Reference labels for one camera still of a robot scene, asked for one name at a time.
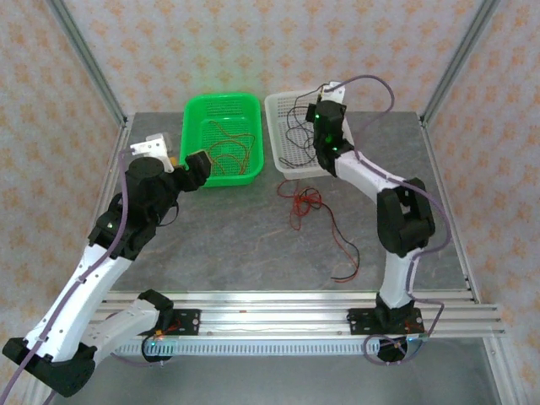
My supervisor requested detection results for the aluminium frame post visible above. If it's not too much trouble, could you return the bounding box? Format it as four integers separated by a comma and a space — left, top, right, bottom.
419, 0, 503, 127
44, 0, 130, 127

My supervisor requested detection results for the slotted grey cable duct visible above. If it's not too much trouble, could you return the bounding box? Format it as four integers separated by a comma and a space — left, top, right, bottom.
113, 339, 369, 356

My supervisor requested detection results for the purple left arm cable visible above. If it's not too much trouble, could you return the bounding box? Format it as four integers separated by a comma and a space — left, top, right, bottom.
0, 149, 165, 405

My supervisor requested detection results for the green plastic mesh basket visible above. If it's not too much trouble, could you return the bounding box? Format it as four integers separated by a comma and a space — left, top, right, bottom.
180, 92, 266, 189

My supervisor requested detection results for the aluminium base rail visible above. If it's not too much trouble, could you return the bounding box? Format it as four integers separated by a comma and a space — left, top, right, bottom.
96, 289, 506, 338

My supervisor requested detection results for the round black cable port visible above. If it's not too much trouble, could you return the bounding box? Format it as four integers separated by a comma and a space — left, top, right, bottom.
141, 335, 176, 367
376, 333, 424, 365

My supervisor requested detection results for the thin red wire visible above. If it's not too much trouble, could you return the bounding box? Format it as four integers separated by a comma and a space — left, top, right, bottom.
209, 120, 257, 176
204, 138, 254, 178
277, 180, 324, 231
294, 189, 360, 283

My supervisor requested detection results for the white plastic mesh basket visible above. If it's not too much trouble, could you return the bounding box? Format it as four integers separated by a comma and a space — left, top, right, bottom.
264, 89, 356, 181

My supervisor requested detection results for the aluminium table side rail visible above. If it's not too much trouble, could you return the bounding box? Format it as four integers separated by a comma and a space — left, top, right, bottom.
86, 113, 135, 237
419, 113, 481, 304

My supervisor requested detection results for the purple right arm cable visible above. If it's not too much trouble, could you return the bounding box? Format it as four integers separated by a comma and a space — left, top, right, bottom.
335, 74, 452, 365

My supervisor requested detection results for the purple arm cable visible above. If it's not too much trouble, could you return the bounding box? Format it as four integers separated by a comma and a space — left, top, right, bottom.
0, 149, 165, 405
335, 74, 452, 365

